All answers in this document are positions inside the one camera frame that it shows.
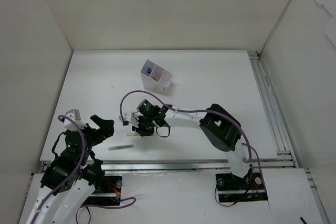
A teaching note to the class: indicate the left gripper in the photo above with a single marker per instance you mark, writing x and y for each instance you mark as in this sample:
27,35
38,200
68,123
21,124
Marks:
92,131

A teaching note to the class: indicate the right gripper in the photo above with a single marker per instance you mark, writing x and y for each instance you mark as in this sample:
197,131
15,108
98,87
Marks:
142,125

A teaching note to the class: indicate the yellow highlighter pen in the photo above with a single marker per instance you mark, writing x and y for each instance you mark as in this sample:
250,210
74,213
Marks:
132,134

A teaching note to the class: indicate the blue-capped clear spray bottle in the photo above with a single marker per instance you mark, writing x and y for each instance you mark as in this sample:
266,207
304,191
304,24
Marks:
148,70

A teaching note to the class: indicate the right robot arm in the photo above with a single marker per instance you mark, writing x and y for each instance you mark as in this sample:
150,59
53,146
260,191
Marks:
222,130

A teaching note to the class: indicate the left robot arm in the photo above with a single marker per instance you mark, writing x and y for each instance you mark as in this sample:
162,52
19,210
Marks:
73,175

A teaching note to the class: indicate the green highlighter pen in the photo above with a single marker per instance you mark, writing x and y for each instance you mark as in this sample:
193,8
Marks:
120,147

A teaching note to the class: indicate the white three-compartment organizer box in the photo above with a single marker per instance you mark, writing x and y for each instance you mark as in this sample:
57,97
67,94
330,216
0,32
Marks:
165,82

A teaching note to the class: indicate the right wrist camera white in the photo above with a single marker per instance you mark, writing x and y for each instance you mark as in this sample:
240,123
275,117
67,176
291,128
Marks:
129,118

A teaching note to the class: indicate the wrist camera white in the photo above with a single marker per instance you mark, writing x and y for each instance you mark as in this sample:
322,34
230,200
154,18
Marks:
129,118
72,120

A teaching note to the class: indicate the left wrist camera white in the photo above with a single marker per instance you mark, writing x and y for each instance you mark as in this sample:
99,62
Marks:
72,120

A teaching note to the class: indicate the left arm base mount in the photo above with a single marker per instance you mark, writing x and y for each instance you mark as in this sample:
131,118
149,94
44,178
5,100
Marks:
108,192

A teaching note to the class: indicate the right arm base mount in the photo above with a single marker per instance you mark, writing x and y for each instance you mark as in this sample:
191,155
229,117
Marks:
229,191

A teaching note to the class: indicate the aluminium frame rail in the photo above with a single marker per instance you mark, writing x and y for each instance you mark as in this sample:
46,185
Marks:
173,179

